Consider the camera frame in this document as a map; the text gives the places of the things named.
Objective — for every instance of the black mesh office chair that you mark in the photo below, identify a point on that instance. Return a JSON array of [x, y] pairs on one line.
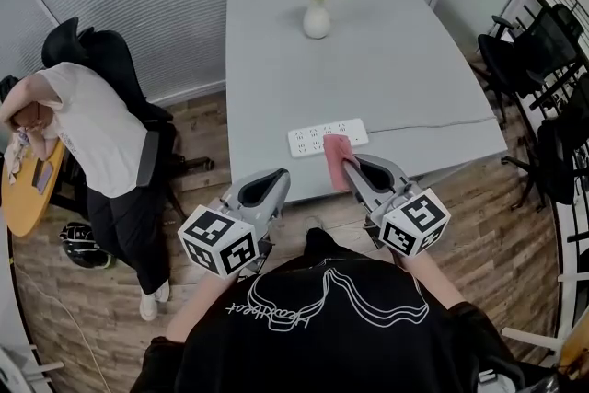
[[529, 55], [561, 161]]

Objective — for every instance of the white power strip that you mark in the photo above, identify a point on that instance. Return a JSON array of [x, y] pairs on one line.
[[308, 139]]

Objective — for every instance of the person's right forearm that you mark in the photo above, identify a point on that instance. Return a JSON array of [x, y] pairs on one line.
[[432, 280]]

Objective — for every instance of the white wooden rack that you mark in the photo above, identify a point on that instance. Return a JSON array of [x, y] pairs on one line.
[[27, 370]]

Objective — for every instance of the person's black printed shirt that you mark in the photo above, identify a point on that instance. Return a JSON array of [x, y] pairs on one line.
[[322, 350]]

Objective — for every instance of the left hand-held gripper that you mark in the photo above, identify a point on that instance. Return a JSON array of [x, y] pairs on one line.
[[218, 244]]

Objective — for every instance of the black high-back office chair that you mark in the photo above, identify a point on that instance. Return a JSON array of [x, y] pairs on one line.
[[106, 55]]

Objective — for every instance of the black helmet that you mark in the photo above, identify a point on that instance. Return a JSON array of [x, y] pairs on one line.
[[85, 244]]

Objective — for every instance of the pink cloth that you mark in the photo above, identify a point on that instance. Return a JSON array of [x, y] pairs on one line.
[[336, 152]]

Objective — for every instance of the white furniture frame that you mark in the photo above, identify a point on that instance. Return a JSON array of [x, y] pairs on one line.
[[529, 337]]

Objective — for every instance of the purple phone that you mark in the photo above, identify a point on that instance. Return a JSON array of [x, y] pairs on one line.
[[42, 177]]

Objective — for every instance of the round yellow wooden table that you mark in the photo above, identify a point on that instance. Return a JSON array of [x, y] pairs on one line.
[[27, 209]]

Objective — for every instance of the person's left forearm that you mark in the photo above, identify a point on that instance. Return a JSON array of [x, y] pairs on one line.
[[198, 308]]

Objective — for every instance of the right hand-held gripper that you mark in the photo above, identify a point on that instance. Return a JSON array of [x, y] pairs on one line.
[[414, 223]]

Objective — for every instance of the crumpled beige rag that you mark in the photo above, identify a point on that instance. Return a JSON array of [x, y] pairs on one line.
[[15, 156]]

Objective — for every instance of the black swivel chair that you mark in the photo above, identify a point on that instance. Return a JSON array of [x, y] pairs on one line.
[[8, 87]]

